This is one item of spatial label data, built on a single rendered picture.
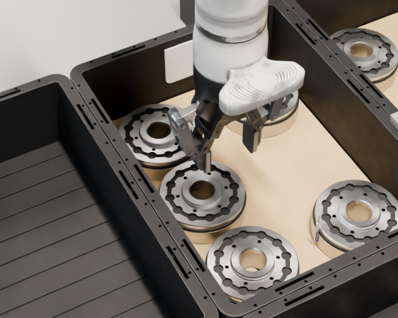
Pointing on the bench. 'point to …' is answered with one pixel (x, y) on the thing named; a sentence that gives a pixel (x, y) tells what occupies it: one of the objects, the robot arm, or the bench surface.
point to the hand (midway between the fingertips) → (227, 149)
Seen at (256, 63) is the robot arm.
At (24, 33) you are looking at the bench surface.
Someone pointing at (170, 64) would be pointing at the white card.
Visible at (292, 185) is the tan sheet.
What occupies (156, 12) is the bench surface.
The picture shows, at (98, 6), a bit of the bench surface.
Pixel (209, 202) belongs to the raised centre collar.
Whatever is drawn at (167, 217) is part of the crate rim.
